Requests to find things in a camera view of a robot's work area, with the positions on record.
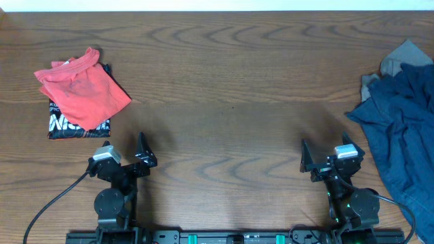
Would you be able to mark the folded black printed t-shirt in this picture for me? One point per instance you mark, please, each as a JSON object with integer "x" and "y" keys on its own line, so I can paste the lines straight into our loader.
{"x": 60, "y": 127}

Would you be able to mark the grey garment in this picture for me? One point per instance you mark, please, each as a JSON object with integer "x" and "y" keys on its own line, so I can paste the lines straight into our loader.
{"x": 406, "y": 53}

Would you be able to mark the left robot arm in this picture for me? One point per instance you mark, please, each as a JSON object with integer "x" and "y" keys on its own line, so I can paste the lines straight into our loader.
{"x": 116, "y": 205}

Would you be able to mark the dark blue denim shorts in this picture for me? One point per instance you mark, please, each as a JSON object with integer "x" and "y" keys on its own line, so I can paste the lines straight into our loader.
{"x": 397, "y": 120}

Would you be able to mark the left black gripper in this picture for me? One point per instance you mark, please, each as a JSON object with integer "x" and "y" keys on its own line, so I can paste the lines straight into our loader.
{"x": 126, "y": 168}

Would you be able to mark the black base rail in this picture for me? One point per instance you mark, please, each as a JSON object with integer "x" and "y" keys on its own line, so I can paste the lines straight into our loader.
{"x": 293, "y": 236}

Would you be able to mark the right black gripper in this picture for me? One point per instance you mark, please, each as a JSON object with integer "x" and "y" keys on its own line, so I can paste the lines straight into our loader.
{"x": 321, "y": 169}

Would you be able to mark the folded red t-shirt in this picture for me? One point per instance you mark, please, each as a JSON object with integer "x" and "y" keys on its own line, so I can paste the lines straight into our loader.
{"x": 84, "y": 92}

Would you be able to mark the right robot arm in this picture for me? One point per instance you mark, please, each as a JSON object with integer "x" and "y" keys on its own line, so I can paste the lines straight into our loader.
{"x": 355, "y": 210}

